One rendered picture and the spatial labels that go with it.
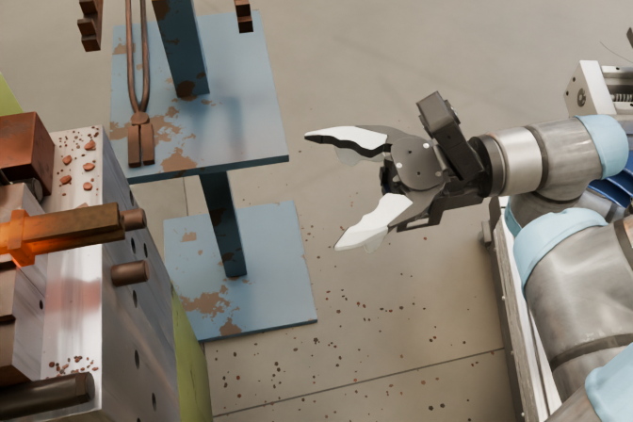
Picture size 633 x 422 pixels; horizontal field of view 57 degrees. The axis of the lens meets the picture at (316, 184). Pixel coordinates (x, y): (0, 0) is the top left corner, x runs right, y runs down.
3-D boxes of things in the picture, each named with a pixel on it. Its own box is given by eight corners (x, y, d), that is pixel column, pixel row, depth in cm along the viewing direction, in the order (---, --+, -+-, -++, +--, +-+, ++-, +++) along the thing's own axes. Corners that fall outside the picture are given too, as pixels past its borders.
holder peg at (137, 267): (149, 266, 72) (144, 254, 70) (150, 284, 70) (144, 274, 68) (116, 271, 71) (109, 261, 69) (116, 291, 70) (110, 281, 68)
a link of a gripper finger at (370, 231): (354, 286, 60) (407, 230, 64) (358, 259, 56) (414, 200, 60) (332, 268, 62) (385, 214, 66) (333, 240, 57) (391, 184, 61)
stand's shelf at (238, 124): (259, 16, 123) (259, 8, 121) (289, 161, 100) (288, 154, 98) (115, 33, 119) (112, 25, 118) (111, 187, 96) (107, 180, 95)
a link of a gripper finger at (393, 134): (342, 154, 65) (415, 179, 63) (343, 144, 64) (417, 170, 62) (357, 126, 68) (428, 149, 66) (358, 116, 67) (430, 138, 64)
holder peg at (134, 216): (146, 215, 76) (141, 202, 74) (147, 232, 75) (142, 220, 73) (115, 219, 76) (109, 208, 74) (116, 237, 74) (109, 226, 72)
